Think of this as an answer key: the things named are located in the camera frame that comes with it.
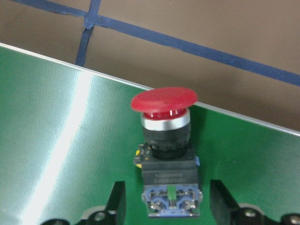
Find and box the red push button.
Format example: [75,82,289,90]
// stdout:
[131,87,203,218]

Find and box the green conveyor belt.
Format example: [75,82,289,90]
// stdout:
[0,44,300,225]

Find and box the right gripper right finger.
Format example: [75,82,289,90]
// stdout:
[210,179,268,225]

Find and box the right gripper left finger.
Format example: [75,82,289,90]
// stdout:
[79,181,126,225]

